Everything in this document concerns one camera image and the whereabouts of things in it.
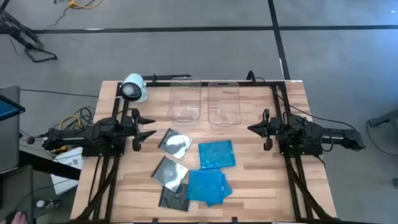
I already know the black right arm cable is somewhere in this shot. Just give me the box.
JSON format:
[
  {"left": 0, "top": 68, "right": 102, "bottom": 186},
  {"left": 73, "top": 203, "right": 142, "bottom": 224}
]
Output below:
[{"left": 247, "top": 70, "right": 358, "bottom": 131}]

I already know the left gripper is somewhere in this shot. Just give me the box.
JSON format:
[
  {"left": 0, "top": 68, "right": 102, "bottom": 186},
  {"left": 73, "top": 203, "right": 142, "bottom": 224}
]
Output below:
[{"left": 124, "top": 108, "right": 157, "bottom": 152}]

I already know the clear plastic bin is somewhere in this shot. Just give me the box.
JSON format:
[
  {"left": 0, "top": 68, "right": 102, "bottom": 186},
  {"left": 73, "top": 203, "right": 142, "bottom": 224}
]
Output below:
[
  {"left": 167, "top": 77, "right": 202, "bottom": 127},
  {"left": 207, "top": 80, "right": 243, "bottom": 131}
]

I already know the white cardboard box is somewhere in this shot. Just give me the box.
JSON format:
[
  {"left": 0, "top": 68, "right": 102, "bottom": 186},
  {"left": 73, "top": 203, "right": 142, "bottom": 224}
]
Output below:
[{"left": 50, "top": 146, "right": 85, "bottom": 196}]

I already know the blue screen tablet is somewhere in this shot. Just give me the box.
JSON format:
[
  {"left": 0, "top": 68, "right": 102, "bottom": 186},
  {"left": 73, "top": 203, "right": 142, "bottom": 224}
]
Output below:
[{"left": 0, "top": 94, "right": 26, "bottom": 122}]

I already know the person's hand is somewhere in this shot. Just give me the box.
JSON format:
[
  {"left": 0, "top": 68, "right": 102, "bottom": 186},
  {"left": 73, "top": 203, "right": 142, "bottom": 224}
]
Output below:
[{"left": 12, "top": 211, "right": 29, "bottom": 224}]

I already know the yellow floor cable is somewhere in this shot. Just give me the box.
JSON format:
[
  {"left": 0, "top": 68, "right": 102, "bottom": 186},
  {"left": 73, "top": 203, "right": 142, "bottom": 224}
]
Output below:
[
  {"left": 51, "top": 114, "right": 82, "bottom": 154},
  {"left": 67, "top": 0, "right": 104, "bottom": 9}
]

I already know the dark grey desk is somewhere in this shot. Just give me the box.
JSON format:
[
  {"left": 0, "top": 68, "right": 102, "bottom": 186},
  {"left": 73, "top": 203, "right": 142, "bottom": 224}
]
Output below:
[{"left": 0, "top": 164, "right": 35, "bottom": 224}]

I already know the grey cabinet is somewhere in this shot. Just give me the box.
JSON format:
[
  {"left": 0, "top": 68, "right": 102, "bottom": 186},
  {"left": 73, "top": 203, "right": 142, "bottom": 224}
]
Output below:
[{"left": 0, "top": 85, "right": 21, "bottom": 174}]

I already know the black floor beam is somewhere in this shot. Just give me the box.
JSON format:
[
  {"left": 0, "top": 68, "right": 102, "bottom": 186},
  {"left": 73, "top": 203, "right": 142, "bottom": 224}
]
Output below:
[{"left": 18, "top": 150, "right": 82, "bottom": 181}]

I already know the thin black floor cable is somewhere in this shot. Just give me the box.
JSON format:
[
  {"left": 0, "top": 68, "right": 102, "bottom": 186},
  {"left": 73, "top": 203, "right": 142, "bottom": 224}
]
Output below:
[{"left": 19, "top": 88, "right": 100, "bottom": 98}]

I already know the clear jewel case black tray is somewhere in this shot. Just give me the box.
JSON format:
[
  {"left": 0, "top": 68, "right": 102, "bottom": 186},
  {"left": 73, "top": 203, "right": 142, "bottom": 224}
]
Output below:
[{"left": 159, "top": 183, "right": 191, "bottom": 213}]

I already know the small black gadget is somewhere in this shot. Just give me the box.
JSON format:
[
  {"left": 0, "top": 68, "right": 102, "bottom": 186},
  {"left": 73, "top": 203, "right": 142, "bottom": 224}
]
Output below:
[{"left": 45, "top": 198, "right": 62, "bottom": 210}]

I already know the black metal table frame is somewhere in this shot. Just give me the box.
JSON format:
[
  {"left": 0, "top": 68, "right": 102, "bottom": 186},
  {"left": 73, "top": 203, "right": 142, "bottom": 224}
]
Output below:
[{"left": 73, "top": 73, "right": 338, "bottom": 224}]

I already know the black tripod stand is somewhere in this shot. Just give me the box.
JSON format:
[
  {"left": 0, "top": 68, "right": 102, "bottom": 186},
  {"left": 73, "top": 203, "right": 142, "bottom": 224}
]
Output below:
[{"left": 0, "top": 0, "right": 58, "bottom": 63}]

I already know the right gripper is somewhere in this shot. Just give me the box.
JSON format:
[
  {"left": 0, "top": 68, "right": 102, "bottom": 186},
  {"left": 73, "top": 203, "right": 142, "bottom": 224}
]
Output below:
[{"left": 247, "top": 108, "right": 282, "bottom": 152}]

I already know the grey stand leg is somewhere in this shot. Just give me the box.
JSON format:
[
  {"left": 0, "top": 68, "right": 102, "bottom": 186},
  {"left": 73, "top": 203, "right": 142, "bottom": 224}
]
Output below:
[{"left": 368, "top": 108, "right": 398, "bottom": 128}]

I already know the black floor cable bundle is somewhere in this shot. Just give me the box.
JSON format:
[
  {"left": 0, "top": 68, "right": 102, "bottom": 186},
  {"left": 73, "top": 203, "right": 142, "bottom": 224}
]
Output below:
[{"left": 18, "top": 105, "right": 97, "bottom": 147}]

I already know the clear jewel case silver disc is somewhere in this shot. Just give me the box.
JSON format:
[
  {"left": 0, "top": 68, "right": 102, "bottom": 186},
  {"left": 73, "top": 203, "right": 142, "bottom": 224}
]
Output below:
[
  {"left": 150, "top": 156, "right": 190, "bottom": 193},
  {"left": 157, "top": 128, "right": 193, "bottom": 161}
]

